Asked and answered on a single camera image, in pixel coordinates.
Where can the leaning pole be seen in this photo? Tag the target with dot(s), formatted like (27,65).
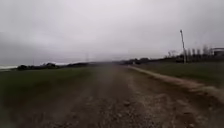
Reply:
(183,45)

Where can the dirt track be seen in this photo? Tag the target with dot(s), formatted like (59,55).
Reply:
(113,100)

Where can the grass field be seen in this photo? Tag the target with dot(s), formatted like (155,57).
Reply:
(190,70)
(36,83)

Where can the pale gravel verge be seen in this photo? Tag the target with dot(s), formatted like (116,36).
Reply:
(186,83)

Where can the distant row of trees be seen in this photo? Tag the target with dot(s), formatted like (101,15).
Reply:
(50,66)

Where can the row of trees and buildings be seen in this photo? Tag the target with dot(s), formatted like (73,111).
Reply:
(186,56)

